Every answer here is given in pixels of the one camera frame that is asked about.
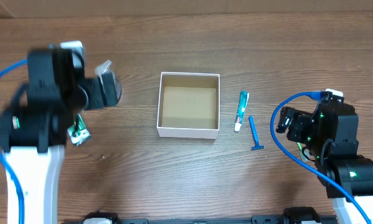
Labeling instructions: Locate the clear pump bottle dark liquid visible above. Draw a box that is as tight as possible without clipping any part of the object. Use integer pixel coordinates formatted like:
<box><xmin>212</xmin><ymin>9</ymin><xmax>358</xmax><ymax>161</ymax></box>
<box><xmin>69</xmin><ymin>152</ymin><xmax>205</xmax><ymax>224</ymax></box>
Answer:
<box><xmin>95</xmin><ymin>60</ymin><xmax>122</xmax><ymax>106</ymax></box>

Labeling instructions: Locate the green white soap packet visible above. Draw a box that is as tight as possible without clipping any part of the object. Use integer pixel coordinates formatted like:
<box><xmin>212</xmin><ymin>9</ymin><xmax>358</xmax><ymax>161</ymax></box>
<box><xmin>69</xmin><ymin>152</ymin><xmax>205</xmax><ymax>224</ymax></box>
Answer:
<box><xmin>67</xmin><ymin>114</ymin><xmax>91</xmax><ymax>146</ymax></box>

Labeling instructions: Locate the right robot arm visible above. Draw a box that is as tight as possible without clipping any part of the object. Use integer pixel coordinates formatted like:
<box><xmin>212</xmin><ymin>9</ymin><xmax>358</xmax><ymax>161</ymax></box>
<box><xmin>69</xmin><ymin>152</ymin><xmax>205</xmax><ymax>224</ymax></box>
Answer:
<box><xmin>276</xmin><ymin>99</ymin><xmax>373</xmax><ymax>223</ymax></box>

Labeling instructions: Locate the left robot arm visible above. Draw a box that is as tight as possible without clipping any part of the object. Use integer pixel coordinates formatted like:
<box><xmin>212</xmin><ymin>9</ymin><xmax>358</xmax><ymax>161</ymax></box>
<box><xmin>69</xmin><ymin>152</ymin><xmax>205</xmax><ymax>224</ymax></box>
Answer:
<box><xmin>0</xmin><ymin>46</ymin><xmax>121</xmax><ymax>223</ymax></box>

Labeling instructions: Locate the green toothbrush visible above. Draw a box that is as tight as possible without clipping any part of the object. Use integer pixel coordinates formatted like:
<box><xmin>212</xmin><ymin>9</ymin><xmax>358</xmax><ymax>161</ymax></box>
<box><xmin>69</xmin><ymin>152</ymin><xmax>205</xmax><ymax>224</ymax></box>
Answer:
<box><xmin>297</xmin><ymin>142</ymin><xmax>311</xmax><ymax>162</ymax></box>

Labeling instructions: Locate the blue disposable razor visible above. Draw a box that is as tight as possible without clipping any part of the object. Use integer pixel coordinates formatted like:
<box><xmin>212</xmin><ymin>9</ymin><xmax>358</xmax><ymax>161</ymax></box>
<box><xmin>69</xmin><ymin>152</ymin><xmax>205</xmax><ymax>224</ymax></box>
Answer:
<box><xmin>248</xmin><ymin>116</ymin><xmax>264</xmax><ymax>151</ymax></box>

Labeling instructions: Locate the teal toothpaste tube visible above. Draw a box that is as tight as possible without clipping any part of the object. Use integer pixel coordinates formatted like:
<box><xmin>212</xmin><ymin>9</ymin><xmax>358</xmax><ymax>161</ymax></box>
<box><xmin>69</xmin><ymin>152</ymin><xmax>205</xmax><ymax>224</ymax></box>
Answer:
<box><xmin>234</xmin><ymin>91</ymin><xmax>250</xmax><ymax>132</ymax></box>

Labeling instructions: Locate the white cardboard box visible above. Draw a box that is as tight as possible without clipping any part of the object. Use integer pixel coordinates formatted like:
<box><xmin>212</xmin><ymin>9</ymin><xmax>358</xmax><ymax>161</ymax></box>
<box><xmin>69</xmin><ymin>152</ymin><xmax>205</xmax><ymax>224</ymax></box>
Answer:
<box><xmin>156</xmin><ymin>72</ymin><xmax>220</xmax><ymax>139</ymax></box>

